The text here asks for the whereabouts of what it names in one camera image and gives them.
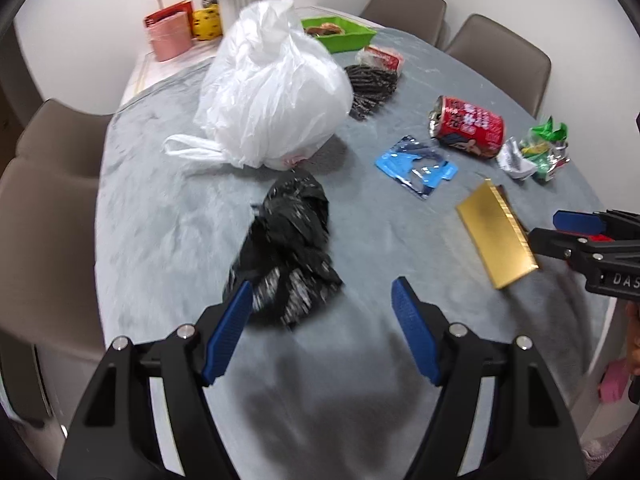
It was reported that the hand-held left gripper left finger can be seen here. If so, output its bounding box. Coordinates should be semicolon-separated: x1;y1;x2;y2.
57;280;256;480

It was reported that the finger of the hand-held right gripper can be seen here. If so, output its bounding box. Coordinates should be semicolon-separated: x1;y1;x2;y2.
528;227;640;273
553;209;640;241

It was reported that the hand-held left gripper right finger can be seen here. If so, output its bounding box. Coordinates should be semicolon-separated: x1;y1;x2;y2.
391;276;587;480

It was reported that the gold box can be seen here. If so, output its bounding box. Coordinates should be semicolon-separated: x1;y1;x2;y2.
455;180;541;291

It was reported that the black plastic bag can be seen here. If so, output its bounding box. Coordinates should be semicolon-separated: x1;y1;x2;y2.
222;167;345;331

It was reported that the blue plastic packaging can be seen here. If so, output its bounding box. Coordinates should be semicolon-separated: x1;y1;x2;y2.
375;135;459;201

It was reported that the white plastic bag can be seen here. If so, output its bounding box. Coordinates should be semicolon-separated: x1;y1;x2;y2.
162;0;354;171

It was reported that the green foil wrapper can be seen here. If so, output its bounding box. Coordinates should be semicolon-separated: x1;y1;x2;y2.
520;116;572;182

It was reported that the crumpled white paper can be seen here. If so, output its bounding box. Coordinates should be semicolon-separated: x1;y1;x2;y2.
496;137;536;181

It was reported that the pink soft object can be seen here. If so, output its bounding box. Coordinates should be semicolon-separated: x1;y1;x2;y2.
600;357;633;403

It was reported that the grey plush blanket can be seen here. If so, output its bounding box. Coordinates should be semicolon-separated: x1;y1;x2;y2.
94;25;621;480

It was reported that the crushed red drink can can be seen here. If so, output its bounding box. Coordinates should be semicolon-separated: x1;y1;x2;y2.
427;95;506;161

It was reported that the dark grey tassel bundle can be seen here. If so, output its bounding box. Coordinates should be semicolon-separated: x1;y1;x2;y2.
345;64;400;122

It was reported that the red and white wrapper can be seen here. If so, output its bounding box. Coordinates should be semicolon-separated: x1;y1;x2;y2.
357;45;405;77

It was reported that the green plastic tray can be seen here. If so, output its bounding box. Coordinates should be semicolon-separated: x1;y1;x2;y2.
300;16;377;54

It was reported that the pink bucket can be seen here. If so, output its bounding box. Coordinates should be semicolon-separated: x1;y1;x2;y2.
146;14;192;62

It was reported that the yellow tiger toy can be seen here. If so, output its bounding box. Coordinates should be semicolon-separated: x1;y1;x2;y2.
192;4;223;42

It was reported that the red box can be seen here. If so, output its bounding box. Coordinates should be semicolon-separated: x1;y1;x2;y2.
144;0;196;31

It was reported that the white ribbed vase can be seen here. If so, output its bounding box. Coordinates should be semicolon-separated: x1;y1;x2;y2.
218;0;267;36

